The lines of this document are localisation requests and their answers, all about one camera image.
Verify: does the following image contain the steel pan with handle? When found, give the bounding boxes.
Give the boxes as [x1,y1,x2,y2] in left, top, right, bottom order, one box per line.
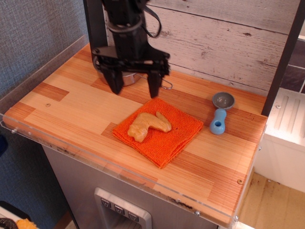
[93,57,173,90]

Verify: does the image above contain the black vertical post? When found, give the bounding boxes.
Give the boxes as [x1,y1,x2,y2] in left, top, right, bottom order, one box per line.
[83,0,108,51]
[261,0,305,116]

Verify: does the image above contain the grey and blue scoop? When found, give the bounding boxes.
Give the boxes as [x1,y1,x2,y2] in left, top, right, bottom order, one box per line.
[210,92,235,135]

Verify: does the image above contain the yellow object bottom left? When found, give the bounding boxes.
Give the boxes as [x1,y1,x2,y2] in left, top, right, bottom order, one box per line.
[0,217,39,229]

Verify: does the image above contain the silver dispenser panel with buttons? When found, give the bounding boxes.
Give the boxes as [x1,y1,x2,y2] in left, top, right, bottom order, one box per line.
[94,187,153,229]

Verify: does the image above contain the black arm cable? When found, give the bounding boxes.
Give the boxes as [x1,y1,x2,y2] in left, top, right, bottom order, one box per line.
[142,4,163,38]

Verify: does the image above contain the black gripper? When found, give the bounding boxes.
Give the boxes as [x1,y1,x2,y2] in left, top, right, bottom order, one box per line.
[92,30,170,98]

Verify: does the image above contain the grey toy fridge cabinet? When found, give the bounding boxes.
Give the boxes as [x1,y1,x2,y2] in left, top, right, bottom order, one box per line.
[43,146,217,229]

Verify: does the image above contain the orange folded cloth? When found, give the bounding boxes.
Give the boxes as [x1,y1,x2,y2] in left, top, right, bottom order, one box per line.
[112,98,203,168]

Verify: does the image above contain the white toy sink unit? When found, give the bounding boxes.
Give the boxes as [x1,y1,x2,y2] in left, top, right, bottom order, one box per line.
[254,88,305,192]

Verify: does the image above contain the black left vertical post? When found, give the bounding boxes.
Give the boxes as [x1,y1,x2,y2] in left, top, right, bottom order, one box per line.
[83,0,108,51]

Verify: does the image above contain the black right vertical post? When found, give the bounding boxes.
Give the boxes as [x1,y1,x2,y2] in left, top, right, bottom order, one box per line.
[261,0,305,116]

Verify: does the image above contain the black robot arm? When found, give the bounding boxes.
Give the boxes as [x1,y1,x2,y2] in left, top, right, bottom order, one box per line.
[92,0,170,98]

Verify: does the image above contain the clear acrylic table guard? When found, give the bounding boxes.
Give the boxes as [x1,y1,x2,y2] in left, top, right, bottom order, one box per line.
[3,110,266,229]

